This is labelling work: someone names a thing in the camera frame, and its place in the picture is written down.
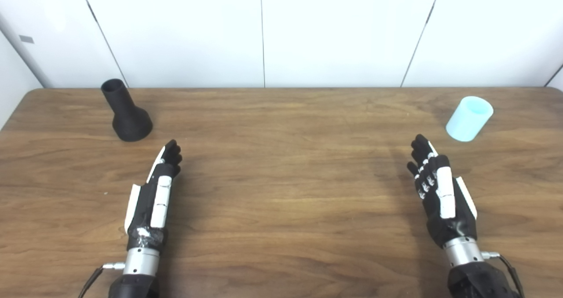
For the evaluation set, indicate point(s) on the small grey wall label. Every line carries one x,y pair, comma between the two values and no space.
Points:
26,39

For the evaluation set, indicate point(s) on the light blue cylinder cup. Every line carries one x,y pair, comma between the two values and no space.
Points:
466,120

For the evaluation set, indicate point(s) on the white and black right hand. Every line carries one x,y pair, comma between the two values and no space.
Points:
446,197

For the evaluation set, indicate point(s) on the white and black left hand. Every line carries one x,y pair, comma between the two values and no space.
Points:
160,201

